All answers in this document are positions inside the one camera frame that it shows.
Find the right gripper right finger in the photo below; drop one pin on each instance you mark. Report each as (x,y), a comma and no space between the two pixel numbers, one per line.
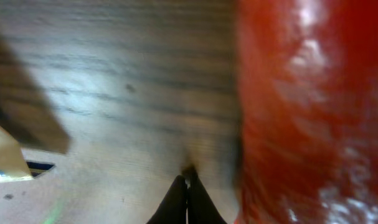
(201,209)

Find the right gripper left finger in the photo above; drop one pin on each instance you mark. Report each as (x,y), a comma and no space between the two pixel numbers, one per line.
(172,209)

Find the red snack bag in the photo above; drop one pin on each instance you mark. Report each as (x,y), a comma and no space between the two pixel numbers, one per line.
(308,87)

